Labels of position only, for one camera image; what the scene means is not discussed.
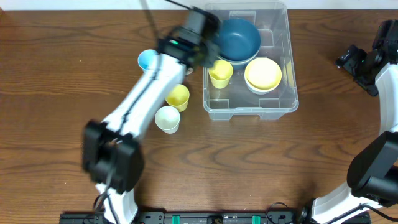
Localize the dark blue bowl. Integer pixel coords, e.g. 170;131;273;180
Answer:
215;18;261;62
230;61;250;70

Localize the yellow cup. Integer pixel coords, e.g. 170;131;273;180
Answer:
208;60;234;89
165;84;190;112

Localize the pink plastic cup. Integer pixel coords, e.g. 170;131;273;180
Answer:
186;68;193;75

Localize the yellow bowl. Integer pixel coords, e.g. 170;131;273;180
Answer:
244;57;282;90

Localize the white bowl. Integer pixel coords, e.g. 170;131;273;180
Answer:
244;78;278;95

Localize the light blue plastic cup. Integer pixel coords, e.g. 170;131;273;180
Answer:
137;49;159;72

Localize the white plastic cup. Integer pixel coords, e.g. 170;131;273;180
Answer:
155;106;180;134

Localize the light grey-blue bowl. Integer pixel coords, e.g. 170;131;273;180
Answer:
248;85;275;95

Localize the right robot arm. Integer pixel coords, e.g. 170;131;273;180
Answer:
297;20;397;223

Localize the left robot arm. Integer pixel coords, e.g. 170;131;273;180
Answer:
82;7;221;223

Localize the clear plastic storage container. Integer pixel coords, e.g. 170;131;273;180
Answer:
203;1;299;121

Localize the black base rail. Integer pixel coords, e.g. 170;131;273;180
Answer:
58;210;371;224

